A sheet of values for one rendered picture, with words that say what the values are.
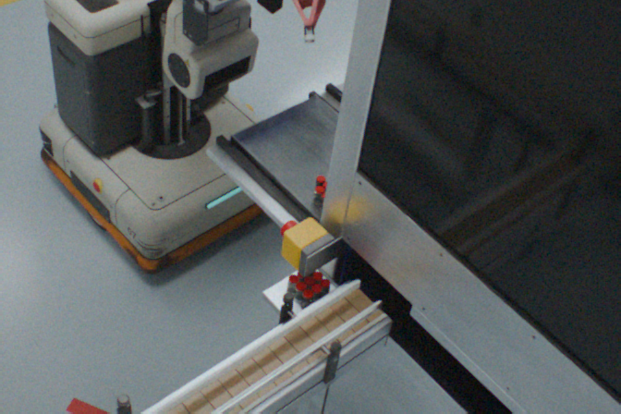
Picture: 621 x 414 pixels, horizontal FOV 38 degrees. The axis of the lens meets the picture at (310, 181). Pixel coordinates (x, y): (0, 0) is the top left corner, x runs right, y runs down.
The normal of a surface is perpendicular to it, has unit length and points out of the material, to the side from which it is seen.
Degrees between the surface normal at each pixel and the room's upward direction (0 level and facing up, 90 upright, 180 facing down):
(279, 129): 0
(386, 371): 90
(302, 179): 0
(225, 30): 98
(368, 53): 90
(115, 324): 0
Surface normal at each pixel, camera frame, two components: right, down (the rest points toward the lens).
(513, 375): -0.76, 0.41
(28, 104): 0.11, -0.69
